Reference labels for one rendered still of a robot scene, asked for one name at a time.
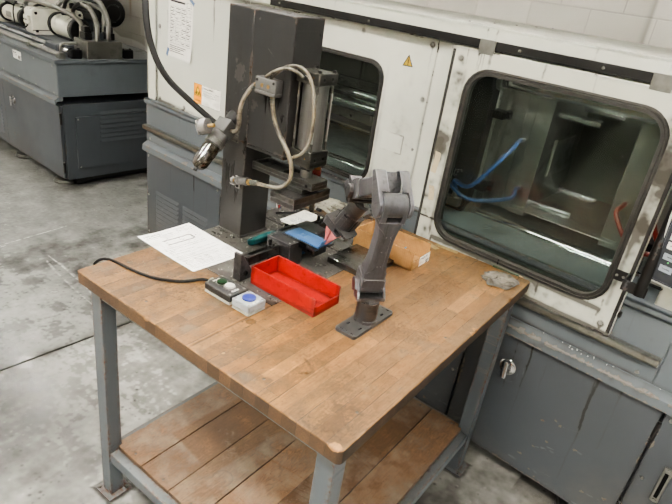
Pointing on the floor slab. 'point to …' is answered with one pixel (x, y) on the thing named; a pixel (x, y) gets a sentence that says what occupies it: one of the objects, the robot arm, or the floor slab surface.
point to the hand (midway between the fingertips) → (326, 241)
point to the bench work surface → (295, 386)
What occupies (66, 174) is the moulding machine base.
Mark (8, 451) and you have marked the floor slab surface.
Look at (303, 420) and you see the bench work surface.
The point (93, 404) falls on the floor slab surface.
